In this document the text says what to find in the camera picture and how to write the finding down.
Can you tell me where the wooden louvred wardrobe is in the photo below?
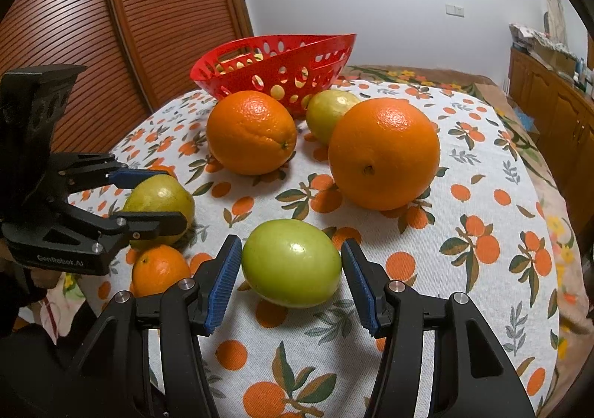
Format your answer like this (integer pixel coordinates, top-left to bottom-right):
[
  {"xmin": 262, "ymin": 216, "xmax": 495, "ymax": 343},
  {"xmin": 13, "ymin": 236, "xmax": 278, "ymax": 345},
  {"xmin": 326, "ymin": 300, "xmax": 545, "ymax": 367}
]
[{"xmin": 0, "ymin": 0, "xmax": 254, "ymax": 154}]

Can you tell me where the yellow fruit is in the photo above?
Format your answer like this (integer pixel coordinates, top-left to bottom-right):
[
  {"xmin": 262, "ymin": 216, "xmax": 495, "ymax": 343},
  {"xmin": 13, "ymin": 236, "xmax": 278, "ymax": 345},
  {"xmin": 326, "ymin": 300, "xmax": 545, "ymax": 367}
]
[{"xmin": 218, "ymin": 53, "xmax": 316, "ymax": 107}]

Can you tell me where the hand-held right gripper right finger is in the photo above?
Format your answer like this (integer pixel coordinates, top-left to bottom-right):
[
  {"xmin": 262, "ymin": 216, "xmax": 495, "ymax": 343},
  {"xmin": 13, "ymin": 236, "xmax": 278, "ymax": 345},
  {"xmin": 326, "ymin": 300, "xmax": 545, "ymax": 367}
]
[{"xmin": 341, "ymin": 239, "xmax": 536, "ymax": 418}]

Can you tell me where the wooden sideboard cabinet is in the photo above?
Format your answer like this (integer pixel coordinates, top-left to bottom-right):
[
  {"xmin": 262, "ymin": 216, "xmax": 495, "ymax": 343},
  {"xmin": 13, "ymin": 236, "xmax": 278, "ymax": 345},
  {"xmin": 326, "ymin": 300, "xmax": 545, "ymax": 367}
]
[{"xmin": 508, "ymin": 47, "xmax": 594, "ymax": 238}]

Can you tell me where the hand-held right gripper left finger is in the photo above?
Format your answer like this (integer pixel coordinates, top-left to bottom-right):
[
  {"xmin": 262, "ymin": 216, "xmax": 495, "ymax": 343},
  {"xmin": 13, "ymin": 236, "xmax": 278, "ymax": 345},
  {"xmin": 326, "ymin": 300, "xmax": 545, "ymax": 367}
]
[{"xmin": 65, "ymin": 235, "xmax": 244, "ymax": 418}]

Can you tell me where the red plastic basket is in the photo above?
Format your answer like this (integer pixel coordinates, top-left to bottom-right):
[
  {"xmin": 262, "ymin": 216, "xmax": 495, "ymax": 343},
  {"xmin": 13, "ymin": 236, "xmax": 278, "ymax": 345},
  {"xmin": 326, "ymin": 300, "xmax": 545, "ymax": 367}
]
[{"xmin": 190, "ymin": 33, "xmax": 358, "ymax": 118}]

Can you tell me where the floral blanket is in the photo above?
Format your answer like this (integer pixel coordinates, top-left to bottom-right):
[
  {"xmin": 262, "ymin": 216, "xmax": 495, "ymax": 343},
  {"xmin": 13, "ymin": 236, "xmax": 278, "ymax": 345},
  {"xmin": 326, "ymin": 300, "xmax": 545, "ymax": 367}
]
[{"xmin": 39, "ymin": 65, "xmax": 588, "ymax": 418}]

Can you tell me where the green jujube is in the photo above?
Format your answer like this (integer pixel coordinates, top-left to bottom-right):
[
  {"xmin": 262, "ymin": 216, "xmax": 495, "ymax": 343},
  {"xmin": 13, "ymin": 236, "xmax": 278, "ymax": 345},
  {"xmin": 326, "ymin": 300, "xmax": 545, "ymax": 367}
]
[{"xmin": 241, "ymin": 219, "xmax": 343, "ymax": 308}]

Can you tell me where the group of small bottles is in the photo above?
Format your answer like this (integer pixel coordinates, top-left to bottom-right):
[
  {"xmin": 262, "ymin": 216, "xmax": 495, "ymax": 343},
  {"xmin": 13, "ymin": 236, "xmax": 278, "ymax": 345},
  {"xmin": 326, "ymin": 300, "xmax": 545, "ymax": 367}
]
[{"xmin": 573, "ymin": 58, "xmax": 594, "ymax": 98}]

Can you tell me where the medium orange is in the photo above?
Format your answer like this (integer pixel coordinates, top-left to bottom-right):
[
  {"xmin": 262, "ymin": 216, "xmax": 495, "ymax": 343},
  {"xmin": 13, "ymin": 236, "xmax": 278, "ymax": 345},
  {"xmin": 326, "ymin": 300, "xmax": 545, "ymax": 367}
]
[{"xmin": 206, "ymin": 90, "xmax": 298, "ymax": 176}]

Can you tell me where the beige curtain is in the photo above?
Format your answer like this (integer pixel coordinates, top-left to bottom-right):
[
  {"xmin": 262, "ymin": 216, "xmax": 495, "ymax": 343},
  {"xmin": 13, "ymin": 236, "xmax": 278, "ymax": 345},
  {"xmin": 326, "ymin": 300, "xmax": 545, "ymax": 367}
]
[{"xmin": 538, "ymin": 0, "xmax": 576, "ymax": 48}]

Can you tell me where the yellow-green lemon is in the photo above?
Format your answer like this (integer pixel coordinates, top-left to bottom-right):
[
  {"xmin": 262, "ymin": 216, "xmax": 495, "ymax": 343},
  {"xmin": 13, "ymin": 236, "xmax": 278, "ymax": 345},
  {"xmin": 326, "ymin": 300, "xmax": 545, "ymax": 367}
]
[{"xmin": 306, "ymin": 90, "xmax": 362, "ymax": 146}]

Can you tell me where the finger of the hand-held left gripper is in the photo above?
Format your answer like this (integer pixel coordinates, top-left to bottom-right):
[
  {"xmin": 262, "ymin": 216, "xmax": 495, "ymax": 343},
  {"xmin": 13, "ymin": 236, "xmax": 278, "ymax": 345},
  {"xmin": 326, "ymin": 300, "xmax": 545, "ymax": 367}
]
[
  {"xmin": 46, "ymin": 202, "xmax": 189, "ymax": 256},
  {"xmin": 51, "ymin": 153, "xmax": 174, "ymax": 193}
]

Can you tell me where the small tangerine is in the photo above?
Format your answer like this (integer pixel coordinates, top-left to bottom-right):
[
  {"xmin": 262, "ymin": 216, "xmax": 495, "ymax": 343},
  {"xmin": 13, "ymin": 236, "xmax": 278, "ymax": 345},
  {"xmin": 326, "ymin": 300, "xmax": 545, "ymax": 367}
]
[{"xmin": 132, "ymin": 244, "xmax": 192, "ymax": 298}]

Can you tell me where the large orange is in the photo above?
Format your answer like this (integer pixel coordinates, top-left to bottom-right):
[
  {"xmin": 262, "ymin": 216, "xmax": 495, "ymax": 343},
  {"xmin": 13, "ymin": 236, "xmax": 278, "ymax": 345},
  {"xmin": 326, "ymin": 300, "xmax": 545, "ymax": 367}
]
[{"xmin": 328, "ymin": 97, "xmax": 441, "ymax": 211}]

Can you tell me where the orange-print tablecloth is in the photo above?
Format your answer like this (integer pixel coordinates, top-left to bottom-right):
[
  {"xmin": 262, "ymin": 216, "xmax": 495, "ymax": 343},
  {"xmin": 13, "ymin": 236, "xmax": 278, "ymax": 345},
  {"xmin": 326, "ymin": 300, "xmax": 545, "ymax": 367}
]
[{"xmin": 69, "ymin": 79, "xmax": 562, "ymax": 418}]

